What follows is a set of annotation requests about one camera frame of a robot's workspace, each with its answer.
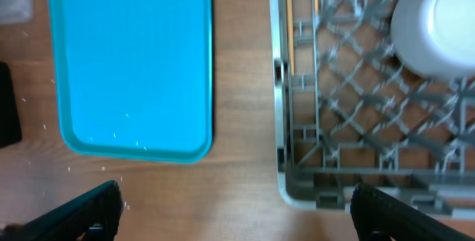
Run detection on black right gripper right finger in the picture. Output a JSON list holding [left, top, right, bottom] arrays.
[[350, 182, 474, 241]]

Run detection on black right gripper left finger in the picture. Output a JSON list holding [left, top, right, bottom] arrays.
[[1, 180, 123, 241]]

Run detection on grey saucer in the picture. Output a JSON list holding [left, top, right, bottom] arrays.
[[390, 0, 474, 80]]

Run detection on grey dishwasher rack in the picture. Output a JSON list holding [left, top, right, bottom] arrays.
[[269, 0, 474, 220]]

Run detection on black tray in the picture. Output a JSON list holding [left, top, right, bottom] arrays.
[[0, 62, 22, 148]]

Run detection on teal serving tray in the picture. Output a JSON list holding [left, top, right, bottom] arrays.
[[48, 0, 213, 163]]

